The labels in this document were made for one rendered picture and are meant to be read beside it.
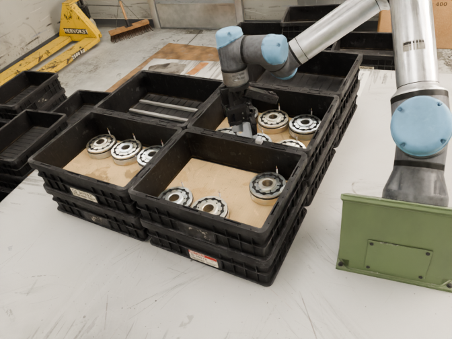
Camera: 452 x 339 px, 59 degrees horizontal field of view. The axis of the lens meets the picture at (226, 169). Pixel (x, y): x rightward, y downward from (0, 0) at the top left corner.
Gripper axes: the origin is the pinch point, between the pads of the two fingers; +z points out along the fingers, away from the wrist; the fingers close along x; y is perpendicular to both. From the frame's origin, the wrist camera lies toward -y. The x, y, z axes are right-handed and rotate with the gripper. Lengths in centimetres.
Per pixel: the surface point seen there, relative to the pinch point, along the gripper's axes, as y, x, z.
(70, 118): 76, -139, 31
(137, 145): 35.6, -13.9, -2.3
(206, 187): 19.2, 12.6, 3.7
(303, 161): -5.8, 25.9, -4.8
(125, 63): 37, -293, 50
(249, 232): 15.3, 41.8, -2.1
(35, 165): 66, -8, -8
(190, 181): 23.0, 7.6, 3.1
